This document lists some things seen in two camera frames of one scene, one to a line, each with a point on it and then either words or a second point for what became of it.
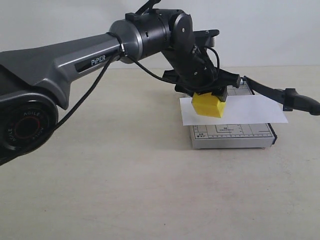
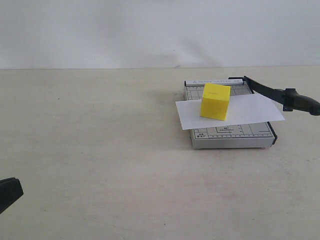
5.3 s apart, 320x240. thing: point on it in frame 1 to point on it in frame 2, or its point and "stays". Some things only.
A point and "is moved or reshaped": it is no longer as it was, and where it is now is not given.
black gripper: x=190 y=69 to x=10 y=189
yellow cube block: x=208 y=104 is moved or reshaped
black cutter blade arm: x=290 y=98 stays
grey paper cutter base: x=233 y=136 stays
